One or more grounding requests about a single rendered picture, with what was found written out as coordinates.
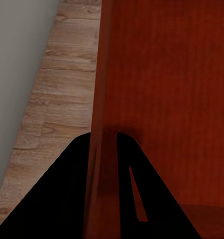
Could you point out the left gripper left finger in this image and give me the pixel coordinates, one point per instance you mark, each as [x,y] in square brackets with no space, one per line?
[54,207]

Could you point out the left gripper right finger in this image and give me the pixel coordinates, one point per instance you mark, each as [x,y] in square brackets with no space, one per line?
[166,220]

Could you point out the storage box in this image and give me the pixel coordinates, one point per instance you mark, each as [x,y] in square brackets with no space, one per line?
[160,80]

